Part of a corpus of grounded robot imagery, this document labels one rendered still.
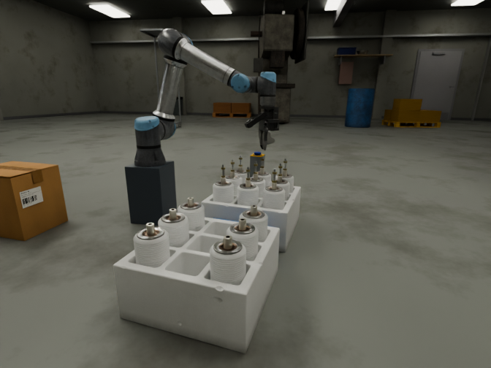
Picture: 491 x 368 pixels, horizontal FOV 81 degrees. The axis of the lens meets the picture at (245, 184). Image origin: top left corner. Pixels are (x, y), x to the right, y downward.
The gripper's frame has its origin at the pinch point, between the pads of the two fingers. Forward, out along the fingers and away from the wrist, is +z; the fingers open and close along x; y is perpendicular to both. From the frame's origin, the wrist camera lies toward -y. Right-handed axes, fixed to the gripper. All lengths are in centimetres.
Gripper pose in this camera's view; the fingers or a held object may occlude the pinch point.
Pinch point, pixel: (261, 147)
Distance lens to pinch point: 146.6
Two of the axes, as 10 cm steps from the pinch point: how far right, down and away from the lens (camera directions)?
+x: -2.7, -2.8, 9.2
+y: 9.6, -0.7, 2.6
